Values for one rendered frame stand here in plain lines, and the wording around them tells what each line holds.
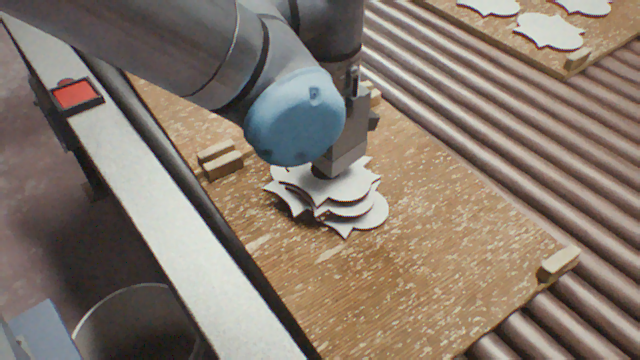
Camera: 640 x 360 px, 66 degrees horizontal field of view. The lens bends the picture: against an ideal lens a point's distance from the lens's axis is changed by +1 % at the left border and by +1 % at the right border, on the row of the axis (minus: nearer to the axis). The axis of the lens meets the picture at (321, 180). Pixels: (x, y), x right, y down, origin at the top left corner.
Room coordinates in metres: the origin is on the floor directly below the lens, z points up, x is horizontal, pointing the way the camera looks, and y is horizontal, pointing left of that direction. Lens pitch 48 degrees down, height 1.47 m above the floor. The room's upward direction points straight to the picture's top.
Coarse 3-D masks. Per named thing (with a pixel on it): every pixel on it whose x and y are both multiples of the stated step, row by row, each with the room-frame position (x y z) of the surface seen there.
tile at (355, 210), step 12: (372, 180) 0.46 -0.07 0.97; (300, 192) 0.43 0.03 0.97; (372, 192) 0.43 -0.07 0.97; (312, 204) 0.41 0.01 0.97; (324, 204) 0.41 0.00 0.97; (336, 204) 0.41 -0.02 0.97; (348, 204) 0.41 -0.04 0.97; (360, 204) 0.41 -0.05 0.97; (372, 204) 0.41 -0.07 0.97; (336, 216) 0.40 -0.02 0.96; (348, 216) 0.39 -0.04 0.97; (360, 216) 0.40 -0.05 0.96
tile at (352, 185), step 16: (368, 160) 0.48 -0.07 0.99; (288, 176) 0.45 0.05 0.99; (304, 176) 0.45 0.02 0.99; (352, 176) 0.45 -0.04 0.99; (368, 176) 0.45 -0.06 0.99; (304, 192) 0.42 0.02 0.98; (320, 192) 0.42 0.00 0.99; (336, 192) 0.42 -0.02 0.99; (352, 192) 0.42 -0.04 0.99; (368, 192) 0.42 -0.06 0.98
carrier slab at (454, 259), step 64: (384, 128) 0.60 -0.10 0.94; (256, 192) 0.46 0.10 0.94; (384, 192) 0.46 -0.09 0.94; (448, 192) 0.46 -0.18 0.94; (256, 256) 0.35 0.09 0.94; (320, 256) 0.35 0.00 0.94; (384, 256) 0.35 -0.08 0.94; (448, 256) 0.35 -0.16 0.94; (512, 256) 0.35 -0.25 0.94; (320, 320) 0.26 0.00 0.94; (384, 320) 0.26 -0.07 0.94; (448, 320) 0.26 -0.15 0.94
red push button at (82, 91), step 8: (64, 88) 0.72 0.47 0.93; (72, 88) 0.72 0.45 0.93; (80, 88) 0.72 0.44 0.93; (88, 88) 0.72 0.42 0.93; (56, 96) 0.70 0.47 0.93; (64, 96) 0.70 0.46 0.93; (72, 96) 0.70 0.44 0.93; (80, 96) 0.70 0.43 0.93; (88, 96) 0.70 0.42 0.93; (64, 104) 0.67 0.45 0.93; (72, 104) 0.67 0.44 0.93
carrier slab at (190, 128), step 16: (144, 96) 0.69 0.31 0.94; (160, 96) 0.69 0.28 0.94; (176, 96) 0.69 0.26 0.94; (160, 112) 0.64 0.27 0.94; (176, 112) 0.64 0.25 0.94; (192, 112) 0.64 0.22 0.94; (208, 112) 0.64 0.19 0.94; (160, 128) 0.62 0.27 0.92; (176, 128) 0.60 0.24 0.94; (192, 128) 0.60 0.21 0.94; (208, 128) 0.60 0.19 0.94; (224, 128) 0.60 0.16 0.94; (240, 128) 0.60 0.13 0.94; (176, 144) 0.56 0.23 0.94; (192, 144) 0.56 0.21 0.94; (208, 144) 0.56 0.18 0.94; (240, 144) 0.56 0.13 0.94; (192, 160) 0.53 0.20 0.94
